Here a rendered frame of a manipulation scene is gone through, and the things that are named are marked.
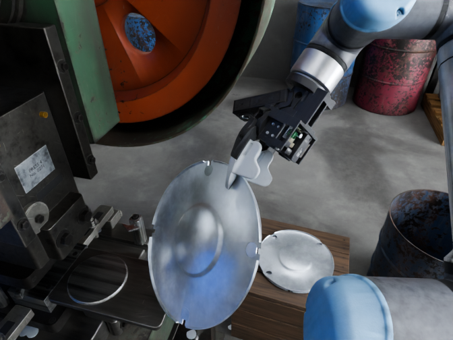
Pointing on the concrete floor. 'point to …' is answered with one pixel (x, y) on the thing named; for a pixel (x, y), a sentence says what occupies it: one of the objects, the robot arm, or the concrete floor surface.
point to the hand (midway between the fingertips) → (230, 181)
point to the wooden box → (264, 321)
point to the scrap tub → (414, 237)
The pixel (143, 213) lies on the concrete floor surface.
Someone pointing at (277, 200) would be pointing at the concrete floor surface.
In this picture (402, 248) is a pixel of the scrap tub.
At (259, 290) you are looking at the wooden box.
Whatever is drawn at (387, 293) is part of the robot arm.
